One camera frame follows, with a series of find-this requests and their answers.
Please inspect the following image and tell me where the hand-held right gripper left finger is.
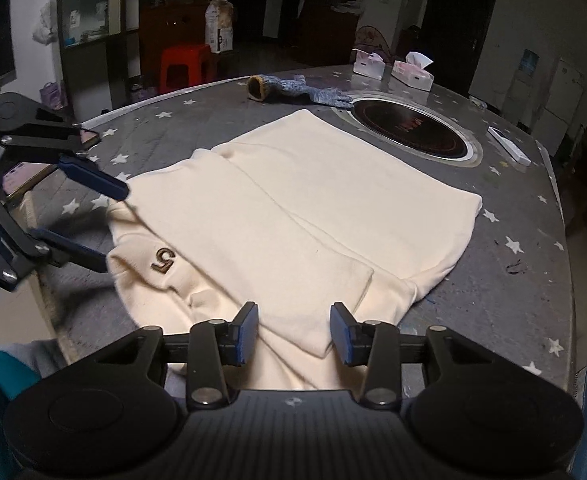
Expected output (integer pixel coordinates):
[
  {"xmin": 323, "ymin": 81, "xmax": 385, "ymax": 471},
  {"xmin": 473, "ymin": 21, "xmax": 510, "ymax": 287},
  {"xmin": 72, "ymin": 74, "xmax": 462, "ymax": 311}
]
[{"xmin": 91, "ymin": 301, "xmax": 260, "ymax": 409}]

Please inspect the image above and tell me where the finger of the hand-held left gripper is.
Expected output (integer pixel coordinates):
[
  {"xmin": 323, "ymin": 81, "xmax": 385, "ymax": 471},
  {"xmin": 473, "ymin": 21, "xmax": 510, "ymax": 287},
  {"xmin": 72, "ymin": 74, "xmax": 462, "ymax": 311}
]
[
  {"xmin": 0, "ymin": 124, "xmax": 130, "ymax": 202},
  {"xmin": 0, "ymin": 175, "xmax": 109, "ymax": 292}
]

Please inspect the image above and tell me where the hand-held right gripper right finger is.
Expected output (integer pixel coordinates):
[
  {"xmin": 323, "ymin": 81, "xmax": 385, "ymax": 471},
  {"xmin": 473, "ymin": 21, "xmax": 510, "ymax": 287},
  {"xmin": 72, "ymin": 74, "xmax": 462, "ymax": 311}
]
[{"xmin": 330, "ymin": 302, "xmax": 499, "ymax": 409}]

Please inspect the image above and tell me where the cream knit garment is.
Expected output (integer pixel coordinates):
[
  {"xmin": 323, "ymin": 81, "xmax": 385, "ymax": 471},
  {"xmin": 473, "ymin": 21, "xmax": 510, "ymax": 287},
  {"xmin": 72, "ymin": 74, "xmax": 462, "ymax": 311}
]
[{"xmin": 106, "ymin": 109, "xmax": 483, "ymax": 392}]

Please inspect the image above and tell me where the purple bag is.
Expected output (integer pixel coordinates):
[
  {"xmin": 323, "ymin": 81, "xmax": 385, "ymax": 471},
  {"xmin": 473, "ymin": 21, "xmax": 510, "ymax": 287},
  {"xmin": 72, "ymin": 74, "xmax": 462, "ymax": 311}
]
[{"xmin": 40, "ymin": 81, "xmax": 68, "ymax": 112}]

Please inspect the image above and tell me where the white plastic bag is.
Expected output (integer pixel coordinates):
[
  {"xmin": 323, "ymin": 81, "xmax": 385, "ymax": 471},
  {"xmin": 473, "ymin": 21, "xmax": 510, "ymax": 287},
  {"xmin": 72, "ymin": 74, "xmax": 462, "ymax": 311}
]
[{"xmin": 32, "ymin": 2, "xmax": 57, "ymax": 45}]

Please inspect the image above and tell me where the glass door shelf cabinet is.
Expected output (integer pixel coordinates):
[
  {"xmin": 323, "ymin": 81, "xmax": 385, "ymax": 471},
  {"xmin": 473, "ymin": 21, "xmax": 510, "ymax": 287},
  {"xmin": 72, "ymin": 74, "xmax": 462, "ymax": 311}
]
[{"xmin": 56, "ymin": 0, "xmax": 142, "ymax": 111}]

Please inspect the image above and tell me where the red plastic stool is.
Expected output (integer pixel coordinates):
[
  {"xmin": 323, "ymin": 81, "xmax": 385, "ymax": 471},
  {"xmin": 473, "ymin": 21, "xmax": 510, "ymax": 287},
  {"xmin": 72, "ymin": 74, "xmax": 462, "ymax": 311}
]
[{"xmin": 160, "ymin": 44, "xmax": 219, "ymax": 95}]

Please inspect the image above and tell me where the grey star print tablecloth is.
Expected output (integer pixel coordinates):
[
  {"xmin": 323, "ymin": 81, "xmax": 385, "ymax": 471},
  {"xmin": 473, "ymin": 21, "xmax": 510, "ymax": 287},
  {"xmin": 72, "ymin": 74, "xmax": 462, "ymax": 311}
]
[{"xmin": 21, "ymin": 62, "xmax": 574, "ymax": 396}]

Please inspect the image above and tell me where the paper sack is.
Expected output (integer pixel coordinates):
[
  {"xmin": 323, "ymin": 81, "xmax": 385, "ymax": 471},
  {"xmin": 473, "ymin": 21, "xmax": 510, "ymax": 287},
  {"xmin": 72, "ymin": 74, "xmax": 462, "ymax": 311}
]
[{"xmin": 204, "ymin": 0, "xmax": 235, "ymax": 54}]

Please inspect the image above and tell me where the blue knit work glove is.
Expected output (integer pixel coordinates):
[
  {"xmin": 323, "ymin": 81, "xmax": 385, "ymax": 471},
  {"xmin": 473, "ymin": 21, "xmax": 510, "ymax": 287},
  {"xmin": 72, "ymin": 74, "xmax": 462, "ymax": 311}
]
[{"xmin": 247, "ymin": 74, "xmax": 355, "ymax": 109}]

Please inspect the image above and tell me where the round black induction cooktop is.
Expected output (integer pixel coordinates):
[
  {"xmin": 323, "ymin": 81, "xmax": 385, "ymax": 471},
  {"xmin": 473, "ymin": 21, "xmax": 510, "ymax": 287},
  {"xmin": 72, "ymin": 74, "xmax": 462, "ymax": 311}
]
[{"xmin": 333, "ymin": 91, "xmax": 483, "ymax": 167}]

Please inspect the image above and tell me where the white power strip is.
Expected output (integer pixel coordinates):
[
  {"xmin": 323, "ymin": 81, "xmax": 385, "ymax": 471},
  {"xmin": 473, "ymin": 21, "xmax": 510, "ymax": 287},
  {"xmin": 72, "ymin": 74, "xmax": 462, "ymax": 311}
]
[{"xmin": 487, "ymin": 126, "xmax": 531, "ymax": 166}]

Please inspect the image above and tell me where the white and pink tissue box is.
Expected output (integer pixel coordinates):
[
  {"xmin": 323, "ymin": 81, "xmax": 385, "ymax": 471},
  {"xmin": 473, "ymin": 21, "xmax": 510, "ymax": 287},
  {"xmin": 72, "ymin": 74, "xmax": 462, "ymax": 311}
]
[{"xmin": 391, "ymin": 51, "xmax": 435, "ymax": 92}]

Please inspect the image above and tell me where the small open white tissue box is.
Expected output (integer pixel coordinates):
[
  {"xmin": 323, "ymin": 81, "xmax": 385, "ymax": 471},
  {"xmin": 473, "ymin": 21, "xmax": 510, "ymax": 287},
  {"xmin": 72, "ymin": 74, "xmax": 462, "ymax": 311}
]
[{"xmin": 352, "ymin": 48, "xmax": 387, "ymax": 79}]

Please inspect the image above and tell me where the white water dispenser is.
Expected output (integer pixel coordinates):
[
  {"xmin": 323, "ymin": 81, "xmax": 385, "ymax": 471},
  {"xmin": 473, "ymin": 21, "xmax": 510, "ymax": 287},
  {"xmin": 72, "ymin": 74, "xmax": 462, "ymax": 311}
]
[{"xmin": 503, "ymin": 74, "xmax": 537, "ymax": 127}]

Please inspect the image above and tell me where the cartoon print play tent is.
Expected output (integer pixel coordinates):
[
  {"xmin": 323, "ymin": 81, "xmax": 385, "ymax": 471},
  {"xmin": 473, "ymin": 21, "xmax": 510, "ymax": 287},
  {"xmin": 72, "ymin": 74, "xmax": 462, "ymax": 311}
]
[{"xmin": 356, "ymin": 25, "xmax": 391, "ymax": 61}]

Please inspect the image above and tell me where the white refrigerator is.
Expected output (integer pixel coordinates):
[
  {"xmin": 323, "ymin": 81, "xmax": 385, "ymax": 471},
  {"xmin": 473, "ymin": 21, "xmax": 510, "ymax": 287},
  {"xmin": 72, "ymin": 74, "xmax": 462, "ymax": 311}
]
[{"xmin": 543, "ymin": 57, "xmax": 585, "ymax": 156}]

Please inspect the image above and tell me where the dark wooden door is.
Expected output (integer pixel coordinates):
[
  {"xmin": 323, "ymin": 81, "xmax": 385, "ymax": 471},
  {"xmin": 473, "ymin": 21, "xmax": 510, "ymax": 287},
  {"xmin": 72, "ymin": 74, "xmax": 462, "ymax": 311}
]
[{"xmin": 420, "ymin": 0, "xmax": 497, "ymax": 98}]

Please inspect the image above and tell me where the blue water bottle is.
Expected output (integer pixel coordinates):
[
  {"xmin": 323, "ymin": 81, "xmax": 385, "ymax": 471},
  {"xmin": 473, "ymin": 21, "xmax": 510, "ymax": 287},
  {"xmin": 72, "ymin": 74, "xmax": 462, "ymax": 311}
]
[{"xmin": 518, "ymin": 49, "xmax": 539, "ymax": 77}]

